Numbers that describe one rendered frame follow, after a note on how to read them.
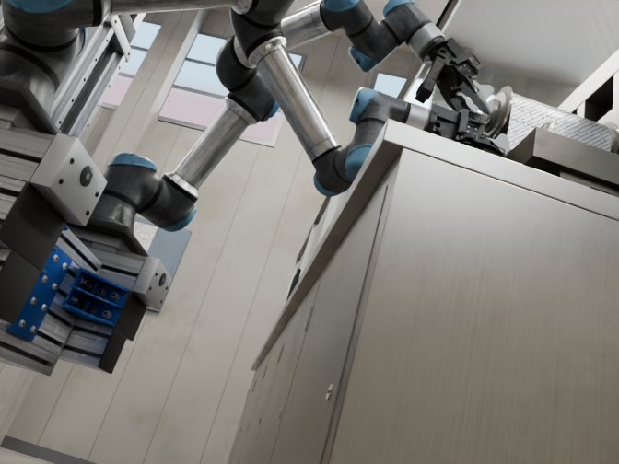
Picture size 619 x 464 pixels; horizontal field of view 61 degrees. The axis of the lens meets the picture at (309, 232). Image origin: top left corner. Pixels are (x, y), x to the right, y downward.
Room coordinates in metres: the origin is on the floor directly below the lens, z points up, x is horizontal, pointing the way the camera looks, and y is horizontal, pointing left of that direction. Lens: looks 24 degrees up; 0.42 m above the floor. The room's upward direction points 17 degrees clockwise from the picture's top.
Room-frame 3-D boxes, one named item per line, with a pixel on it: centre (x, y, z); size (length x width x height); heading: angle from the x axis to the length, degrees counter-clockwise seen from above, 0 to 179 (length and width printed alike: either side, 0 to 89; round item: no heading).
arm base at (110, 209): (1.28, 0.51, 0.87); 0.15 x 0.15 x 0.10
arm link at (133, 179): (1.29, 0.50, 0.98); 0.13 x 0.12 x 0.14; 137
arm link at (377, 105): (0.87, -0.07, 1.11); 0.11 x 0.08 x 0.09; 94
